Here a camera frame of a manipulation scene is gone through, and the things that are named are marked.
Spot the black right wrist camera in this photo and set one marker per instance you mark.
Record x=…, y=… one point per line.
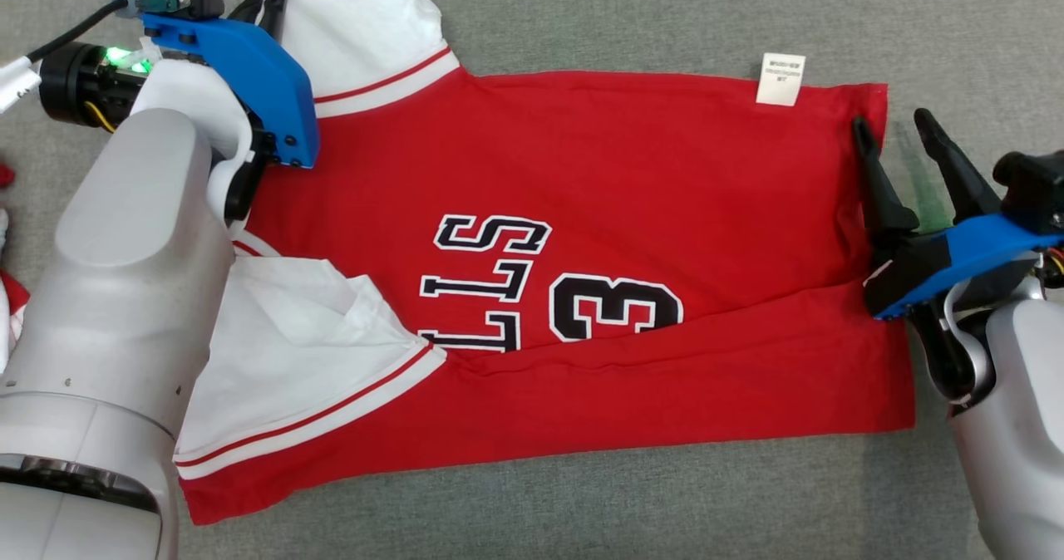
x=1035, y=186

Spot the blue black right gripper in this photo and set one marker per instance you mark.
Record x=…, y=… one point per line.
x=939, y=265

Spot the red Bulls jersey shirt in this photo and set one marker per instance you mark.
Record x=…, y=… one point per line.
x=623, y=169

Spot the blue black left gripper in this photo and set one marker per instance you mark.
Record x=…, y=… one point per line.
x=266, y=78

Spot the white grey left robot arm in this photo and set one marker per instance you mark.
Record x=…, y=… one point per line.
x=116, y=294

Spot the red white-trimmed shorts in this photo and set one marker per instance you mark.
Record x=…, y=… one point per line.
x=12, y=294

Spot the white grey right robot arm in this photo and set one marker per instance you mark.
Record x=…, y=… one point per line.
x=1022, y=410

